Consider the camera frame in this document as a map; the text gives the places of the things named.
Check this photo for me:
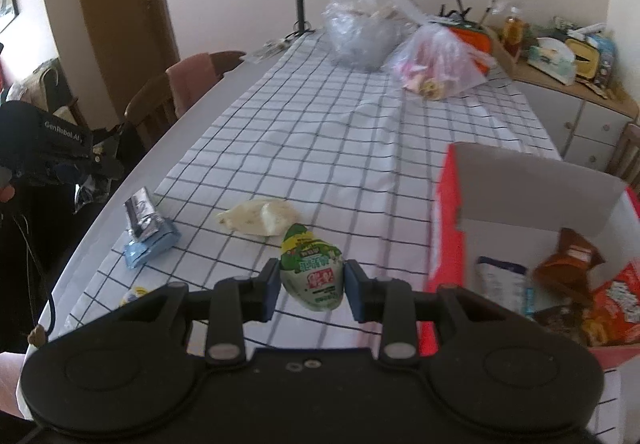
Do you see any red cardboard box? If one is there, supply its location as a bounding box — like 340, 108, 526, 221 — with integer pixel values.
418, 140, 640, 373

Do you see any silver foil snack packet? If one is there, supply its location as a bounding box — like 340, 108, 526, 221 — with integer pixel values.
124, 187, 165, 242

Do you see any wooden chair with pink cloth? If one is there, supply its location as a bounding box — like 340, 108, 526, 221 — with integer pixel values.
125, 50, 245, 151

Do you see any person left hand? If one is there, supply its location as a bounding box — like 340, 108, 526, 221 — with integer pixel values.
0, 184, 15, 204

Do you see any brown wooden door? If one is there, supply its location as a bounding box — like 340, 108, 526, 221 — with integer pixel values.
80, 0, 178, 118

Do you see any white wooden sideboard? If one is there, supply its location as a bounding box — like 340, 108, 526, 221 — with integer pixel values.
487, 29, 639, 171

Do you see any light blue snack packet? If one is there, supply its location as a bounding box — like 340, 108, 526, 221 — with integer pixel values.
124, 219, 181, 269

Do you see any dark brown snack packet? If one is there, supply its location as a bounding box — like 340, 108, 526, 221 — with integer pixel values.
533, 303, 589, 346

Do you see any green white snack pouch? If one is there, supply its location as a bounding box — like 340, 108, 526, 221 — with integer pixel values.
280, 223, 344, 312

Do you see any clear plastic bag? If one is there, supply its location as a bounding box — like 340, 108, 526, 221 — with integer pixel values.
322, 0, 427, 72

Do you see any amber glass jar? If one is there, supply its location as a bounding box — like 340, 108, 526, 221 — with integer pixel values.
501, 6, 528, 60

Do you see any cream crumpled snack packet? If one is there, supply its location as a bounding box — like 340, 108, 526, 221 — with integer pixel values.
217, 199, 299, 237

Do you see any orange green storage basket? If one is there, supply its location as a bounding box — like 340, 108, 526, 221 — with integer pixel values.
448, 22, 492, 56

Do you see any pink contents plastic bag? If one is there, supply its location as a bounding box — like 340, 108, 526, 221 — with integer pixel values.
383, 23, 497, 100

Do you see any red foil snack bag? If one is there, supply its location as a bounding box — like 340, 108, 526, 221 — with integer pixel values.
533, 227, 605, 306

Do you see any yellow minion snack packet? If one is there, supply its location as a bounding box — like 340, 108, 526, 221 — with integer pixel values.
119, 286, 149, 306

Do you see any black snack packet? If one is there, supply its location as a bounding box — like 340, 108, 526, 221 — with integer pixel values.
74, 175, 113, 214

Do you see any tissue box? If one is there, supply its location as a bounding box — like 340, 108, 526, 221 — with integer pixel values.
527, 37, 577, 86

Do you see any wooden chair right side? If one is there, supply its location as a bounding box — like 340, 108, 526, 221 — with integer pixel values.
605, 123, 640, 196

